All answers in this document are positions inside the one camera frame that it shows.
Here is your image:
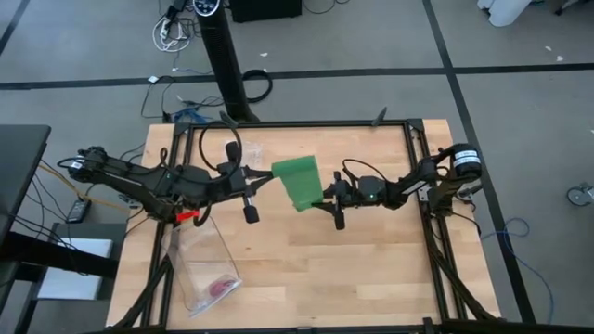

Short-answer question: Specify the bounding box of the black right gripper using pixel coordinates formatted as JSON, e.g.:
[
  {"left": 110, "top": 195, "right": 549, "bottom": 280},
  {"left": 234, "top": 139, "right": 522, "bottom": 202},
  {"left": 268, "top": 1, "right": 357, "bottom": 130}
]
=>
[{"left": 310, "top": 170, "right": 361, "bottom": 232}]

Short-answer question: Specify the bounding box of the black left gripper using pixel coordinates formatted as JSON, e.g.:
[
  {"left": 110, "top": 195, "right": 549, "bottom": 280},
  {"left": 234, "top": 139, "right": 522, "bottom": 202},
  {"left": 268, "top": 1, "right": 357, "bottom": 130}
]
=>
[{"left": 215, "top": 141, "right": 276, "bottom": 225}]

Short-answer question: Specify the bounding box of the small clear zip bag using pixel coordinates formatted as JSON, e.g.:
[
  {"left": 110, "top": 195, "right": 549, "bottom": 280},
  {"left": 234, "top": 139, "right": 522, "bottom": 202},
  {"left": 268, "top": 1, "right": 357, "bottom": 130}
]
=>
[{"left": 222, "top": 138, "right": 265, "bottom": 171}]

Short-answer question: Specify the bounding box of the green elastic bandage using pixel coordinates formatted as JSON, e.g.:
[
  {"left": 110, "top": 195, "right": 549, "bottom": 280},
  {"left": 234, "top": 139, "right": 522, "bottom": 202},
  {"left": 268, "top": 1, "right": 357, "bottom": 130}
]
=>
[{"left": 270, "top": 155, "right": 325, "bottom": 213}]

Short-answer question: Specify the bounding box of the red rolled bandage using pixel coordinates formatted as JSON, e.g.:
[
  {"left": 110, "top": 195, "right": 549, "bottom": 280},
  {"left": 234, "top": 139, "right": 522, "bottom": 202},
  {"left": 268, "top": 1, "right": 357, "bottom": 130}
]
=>
[{"left": 207, "top": 276, "right": 238, "bottom": 299}]

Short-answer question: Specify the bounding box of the clear plastic container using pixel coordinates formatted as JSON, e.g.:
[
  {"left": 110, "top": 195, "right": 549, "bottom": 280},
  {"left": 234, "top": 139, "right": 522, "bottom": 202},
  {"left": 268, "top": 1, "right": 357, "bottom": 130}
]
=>
[{"left": 166, "top": 215, "right": 243, "bottom": 319}]

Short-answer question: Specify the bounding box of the black tower fan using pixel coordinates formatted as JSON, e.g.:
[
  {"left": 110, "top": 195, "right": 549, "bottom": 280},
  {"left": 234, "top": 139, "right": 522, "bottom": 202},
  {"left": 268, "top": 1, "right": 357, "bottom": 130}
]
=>
[{"left": 192, "top": 0, "right": 260, "bottom": 124}]

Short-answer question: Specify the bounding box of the black box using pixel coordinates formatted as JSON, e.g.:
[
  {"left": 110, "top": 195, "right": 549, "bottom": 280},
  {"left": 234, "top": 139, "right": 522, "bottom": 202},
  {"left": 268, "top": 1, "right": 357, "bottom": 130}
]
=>
[{"left": 229, "top": 0, "right": 303, "bottom": 24}]

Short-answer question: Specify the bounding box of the black desk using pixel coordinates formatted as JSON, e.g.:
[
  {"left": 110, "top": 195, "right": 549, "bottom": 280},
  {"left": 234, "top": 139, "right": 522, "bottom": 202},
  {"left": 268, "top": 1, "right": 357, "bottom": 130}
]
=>
[{"left": 0, "top": 123, "right": 120, "bottom": 279}]

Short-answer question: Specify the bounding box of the loose caster wheel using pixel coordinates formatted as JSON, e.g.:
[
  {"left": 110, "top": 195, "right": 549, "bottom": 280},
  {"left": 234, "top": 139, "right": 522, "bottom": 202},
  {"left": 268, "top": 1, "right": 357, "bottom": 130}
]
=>
[{"left": 565, "top": 183, "right": 594, "bottom": 208}]

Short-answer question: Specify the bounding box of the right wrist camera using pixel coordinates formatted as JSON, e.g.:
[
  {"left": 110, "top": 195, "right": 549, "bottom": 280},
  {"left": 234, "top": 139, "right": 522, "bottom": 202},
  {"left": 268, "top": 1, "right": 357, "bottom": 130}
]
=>
[{"left": 356, "top": 174, "right": 389, "bottom": 206}]

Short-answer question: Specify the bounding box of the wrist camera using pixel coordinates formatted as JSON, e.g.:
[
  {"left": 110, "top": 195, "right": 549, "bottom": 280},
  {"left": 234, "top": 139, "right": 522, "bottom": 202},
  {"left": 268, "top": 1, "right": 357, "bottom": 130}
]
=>
[
  {"left": 178, "top": 165, "right": 213, "bottom": 197},
  {"left": 356, "top": 174, "right": 389, "bottom": 206}
]

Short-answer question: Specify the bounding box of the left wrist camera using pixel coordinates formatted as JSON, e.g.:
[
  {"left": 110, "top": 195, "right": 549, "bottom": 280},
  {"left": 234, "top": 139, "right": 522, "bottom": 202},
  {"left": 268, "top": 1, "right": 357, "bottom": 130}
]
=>
[{"left": 178, "top": 165, "right": 213, "bottom": 197}]

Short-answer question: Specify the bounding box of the black frame clamp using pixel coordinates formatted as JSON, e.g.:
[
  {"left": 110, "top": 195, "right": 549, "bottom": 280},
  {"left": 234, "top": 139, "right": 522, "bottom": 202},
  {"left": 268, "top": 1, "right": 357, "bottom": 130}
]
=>
[
  {"left": 218, "top": 109, "right": 240, "bottom": 129},
  {"left": 370, "top": 106, "right": 389, "bottom": 127}
]

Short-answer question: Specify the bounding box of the black aluminium table frame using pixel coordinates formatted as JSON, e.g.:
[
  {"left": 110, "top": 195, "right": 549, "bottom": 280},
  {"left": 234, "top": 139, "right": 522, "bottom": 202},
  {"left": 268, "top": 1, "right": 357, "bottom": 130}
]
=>
[{"left": 87, "top": 118, "right": 594, "bottom": 334}]

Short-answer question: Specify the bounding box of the blue cable tangle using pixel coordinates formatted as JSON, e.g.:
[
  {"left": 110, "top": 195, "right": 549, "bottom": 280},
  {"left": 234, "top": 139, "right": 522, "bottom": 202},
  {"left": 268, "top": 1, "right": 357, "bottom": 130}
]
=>
[{"left": 174, "top": 107, "right": 213, "bottom": 124}]

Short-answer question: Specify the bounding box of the black coiled cable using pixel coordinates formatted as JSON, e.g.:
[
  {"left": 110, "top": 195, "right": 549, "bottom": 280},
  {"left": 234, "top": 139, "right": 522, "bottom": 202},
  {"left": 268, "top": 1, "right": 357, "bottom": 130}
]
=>
[{"left": 240, "top": 69, "right": 274, "bottom": 104}]

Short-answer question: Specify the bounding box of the black cable bundle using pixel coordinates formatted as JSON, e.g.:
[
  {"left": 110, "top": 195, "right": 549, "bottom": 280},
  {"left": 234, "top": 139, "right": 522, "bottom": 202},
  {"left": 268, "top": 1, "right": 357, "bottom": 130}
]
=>
[
  {"left": 113, "top": 259, "right": 174, "bottom": 329},
  {"left": 427, "top": 222, "right": 496, "bottom": 322}
]

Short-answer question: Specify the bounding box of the white cable bundle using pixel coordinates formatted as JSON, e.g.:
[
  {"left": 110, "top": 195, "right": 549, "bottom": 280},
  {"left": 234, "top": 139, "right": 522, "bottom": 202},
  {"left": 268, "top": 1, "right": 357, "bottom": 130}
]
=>
[{"left": 151, "top": 16, "right": 192, "bottom": 53}]

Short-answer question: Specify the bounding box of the yellow cable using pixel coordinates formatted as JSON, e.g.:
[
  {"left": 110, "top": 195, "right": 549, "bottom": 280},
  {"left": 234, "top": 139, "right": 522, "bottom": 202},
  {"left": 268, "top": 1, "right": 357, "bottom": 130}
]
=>
[{"left": 36, "top": 161, "right": 132, "bottom": 211}]

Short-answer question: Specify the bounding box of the thin blue cable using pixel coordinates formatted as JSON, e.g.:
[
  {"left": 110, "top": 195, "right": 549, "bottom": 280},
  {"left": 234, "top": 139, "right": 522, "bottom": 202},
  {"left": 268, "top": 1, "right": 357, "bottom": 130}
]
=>
[{"left": 480, "top": 216, "right": 556, "bottom": 326}]

